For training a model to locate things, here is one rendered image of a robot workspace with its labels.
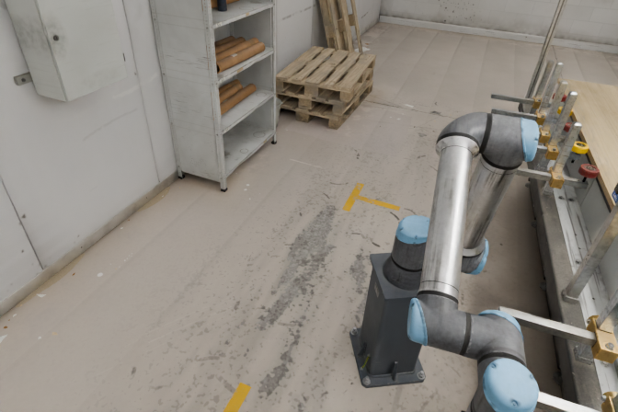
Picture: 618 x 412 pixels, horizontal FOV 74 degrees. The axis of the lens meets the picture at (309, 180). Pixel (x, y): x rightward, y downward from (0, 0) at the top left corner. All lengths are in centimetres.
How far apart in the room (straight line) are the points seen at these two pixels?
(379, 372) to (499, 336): 129
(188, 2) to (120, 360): 203
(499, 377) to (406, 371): 137
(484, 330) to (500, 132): 53
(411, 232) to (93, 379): 163
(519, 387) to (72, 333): 217
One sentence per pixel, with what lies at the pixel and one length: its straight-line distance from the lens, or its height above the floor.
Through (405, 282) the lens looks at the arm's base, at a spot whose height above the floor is 64.
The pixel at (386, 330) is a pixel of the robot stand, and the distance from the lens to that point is 192.
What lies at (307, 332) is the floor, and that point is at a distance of 233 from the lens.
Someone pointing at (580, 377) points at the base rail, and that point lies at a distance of 165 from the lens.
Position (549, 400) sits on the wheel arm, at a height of 83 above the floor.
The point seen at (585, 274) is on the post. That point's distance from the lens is 178.
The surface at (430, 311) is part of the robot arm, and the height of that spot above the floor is 119.
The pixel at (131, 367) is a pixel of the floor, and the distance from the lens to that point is 234.
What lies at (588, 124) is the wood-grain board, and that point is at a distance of 289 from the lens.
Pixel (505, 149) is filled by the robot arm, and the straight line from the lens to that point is 124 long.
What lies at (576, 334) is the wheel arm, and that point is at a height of 85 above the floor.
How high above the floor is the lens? 189
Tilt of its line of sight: 34 degrees down
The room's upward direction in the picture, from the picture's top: 3 degrees clockwise
